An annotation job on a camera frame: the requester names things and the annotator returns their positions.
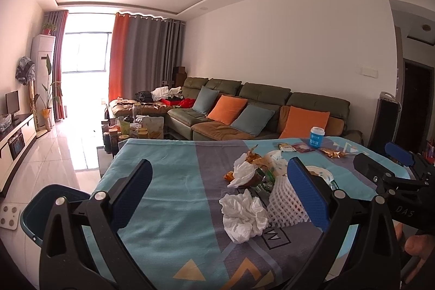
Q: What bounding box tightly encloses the grey-blue cushion near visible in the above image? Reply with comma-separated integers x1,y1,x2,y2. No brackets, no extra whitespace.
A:
231,104,275,136

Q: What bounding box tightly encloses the green brown sectional sofa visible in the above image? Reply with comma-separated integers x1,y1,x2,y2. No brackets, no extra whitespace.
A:
110,76,364,145

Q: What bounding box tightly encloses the white bathroom scale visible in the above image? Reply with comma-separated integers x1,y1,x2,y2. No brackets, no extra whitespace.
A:
0,203,21,230

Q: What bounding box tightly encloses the left striped curtain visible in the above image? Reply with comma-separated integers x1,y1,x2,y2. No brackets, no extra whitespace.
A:
44,10,69,121

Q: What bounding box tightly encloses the grey-blue cushion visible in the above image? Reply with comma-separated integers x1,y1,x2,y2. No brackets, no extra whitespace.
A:
192,86,219,116
231,104,275,136

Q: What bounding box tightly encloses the gold wrapper near cup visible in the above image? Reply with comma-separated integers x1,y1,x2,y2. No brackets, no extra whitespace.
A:
319,147,348,158

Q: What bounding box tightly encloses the teal plastic trash bin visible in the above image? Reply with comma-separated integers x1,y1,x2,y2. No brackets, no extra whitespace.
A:
20,184,91,247

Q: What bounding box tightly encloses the white tissue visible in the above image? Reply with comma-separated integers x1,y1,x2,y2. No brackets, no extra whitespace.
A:
219,189,269,244
228,153,258,188

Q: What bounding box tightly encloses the orange and grey curtain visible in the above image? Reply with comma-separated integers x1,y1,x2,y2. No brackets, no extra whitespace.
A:
108,13,186,100

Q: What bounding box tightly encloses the crushed white dotted paper cup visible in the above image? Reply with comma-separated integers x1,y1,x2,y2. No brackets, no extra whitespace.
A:
262,150,288,177

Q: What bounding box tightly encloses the dark red snack packet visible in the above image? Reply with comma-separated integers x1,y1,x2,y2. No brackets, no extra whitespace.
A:
292,142,315,154

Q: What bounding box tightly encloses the small black monitor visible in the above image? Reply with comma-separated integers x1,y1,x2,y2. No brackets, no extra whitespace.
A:
5,91,20,121

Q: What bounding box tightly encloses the green clear plastic wrapper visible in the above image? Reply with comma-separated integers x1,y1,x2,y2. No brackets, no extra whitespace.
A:
250,168,276,194

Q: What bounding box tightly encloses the pile of clothes on sofa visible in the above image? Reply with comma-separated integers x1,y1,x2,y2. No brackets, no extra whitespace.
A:
135,86,195,108

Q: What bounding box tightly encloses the orange cushion right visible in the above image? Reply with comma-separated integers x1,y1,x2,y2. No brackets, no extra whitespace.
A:
278,106,330,138

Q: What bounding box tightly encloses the covered standing fan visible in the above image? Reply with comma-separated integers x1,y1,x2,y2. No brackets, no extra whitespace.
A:
15,56,35,113

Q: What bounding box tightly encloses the white standing air conditioner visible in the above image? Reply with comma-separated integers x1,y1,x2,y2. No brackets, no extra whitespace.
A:
31,35,55,128

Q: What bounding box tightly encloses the grey-blue cushion far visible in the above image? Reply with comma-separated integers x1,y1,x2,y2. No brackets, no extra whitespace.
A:
192,86,219,116

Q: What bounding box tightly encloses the orange cushion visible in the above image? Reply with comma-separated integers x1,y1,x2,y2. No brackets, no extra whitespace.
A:
278,106,330,138
207,95,248,125

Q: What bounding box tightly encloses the cluttered coffee table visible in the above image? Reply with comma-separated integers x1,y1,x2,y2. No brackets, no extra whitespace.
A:
101,99,172,155

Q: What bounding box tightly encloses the white foam fruit net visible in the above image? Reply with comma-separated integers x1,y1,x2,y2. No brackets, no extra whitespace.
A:
267,175,310,227

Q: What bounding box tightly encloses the white beige snack packet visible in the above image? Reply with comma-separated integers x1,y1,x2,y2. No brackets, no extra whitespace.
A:
278,143,296,152

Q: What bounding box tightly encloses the gold foil snack wrapper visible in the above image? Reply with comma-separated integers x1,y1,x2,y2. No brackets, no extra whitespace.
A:
223,146,268,188

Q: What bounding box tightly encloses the tall green floor plant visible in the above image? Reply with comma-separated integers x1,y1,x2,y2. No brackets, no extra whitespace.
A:
35,54,55,132

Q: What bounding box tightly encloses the white black TV cabinet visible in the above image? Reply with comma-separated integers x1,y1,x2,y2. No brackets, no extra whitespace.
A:
0,114,36,198

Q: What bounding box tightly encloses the person's right hand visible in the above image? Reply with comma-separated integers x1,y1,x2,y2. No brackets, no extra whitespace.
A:
404,235,434,284

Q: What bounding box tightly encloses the blue white paper cup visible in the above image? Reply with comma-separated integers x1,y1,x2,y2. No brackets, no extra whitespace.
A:
309,127,325,149

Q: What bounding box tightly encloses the teal grey patterned tablecloth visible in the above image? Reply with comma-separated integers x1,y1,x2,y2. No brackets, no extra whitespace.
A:
79,135,414,290

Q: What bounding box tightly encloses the orange cushion left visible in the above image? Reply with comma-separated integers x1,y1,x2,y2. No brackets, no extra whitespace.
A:
207,95,248,125

